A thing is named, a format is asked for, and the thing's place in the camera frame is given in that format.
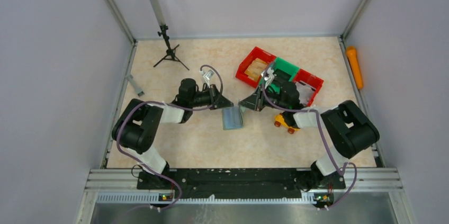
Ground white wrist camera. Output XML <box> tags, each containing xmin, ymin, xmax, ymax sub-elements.
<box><xmin>200</xmin><ymin>69</ymin><xmax>215</xmax><ymax>87</ymax></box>
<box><xmin>261</xmin><ymin>67</ymin><xmax>275</xmax><ymax>89</ymax></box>

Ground black tripod with grey tube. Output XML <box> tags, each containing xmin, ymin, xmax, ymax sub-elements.
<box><xmin>149</xmin><ymin>0</ymin><xmax>190</xmax><ymax>70</ymax></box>

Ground wooden blocks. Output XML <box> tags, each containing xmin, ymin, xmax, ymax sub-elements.
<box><xmin>244</xmin><ymin>58</ymin><xmax>268</xmax><ymax>81</ymax></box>

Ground green card holder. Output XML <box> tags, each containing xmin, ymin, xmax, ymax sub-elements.
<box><xmin>222</xmin><ymin>106</ymin><xmax>246</xmax><ymax>130</ymax></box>

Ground red bin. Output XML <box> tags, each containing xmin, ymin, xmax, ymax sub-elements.
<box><xmin>235</xmin><ymin>47</ymin><xmax>277</xmax><ymax>88</ymax></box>
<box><xmin>293</xmin><ymin>69</ymin><xmax>324</xmax><ymax>106</ymax></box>

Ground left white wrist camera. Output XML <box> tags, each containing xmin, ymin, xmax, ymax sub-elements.
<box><xmin>200</xmin><ymin>69</ymin><xmax>215</xmax><ymax>87</ymax></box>

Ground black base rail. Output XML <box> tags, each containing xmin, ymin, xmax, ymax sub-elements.
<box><xmin>137</xmin><ymin>168</ymin><xmax>346</xmax><ymax>199</ymax></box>

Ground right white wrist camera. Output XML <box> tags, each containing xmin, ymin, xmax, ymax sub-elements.
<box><xmin>261</xmin><ymin>67</ymin><xmax>275</xmax><ymax>89</ymax></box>

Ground clear plastic bags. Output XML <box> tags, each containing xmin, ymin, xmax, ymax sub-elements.
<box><xmin>297</xmin><ymin>83</ymin><xmax>315</xmax><ymax>106</ymax></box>

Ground small grey tool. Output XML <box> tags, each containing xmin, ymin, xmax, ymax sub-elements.
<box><xmin>125</xmin><ymin>74</ymin><xmax>145</xmax><ymax>97</ymax></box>

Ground near red bin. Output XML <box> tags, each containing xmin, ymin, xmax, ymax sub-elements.
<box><xmin>293</xmin><ymin>69</ymin><xmax>324</xmax><ymax>106</ymax></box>

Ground orange flashlight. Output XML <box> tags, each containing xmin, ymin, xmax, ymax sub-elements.
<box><xmin>346</xmin><ymin>46</ymin><xmax>364</xmax><ymax>89</ymax></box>

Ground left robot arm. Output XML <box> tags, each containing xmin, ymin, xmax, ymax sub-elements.
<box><xmin>111</xmin><ymin>78</ymin><xmax>234</xmax><ymax>180</ymax></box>

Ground far red bin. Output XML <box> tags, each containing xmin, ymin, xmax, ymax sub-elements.
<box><xmin>235</xmin><ymin>47</ymin><xmax>277</xmax><ymax>88</ymax></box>

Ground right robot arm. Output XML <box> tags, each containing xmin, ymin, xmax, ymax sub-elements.
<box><xmin>238</xmin><ymin>82</ymin><xmax>380</xmax><ymax>183</ymax></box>

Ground yellow toy car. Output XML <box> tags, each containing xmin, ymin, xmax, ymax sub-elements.
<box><xmin>274</xmin><ymin>113</ymin><xmax>300</xmax><ymax>135</ymax></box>

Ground green bin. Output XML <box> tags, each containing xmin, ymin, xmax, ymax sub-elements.
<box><xmin>270</xmin><ymin>57</ymin><xmax>299</xmax><ymax>93</ymax></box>

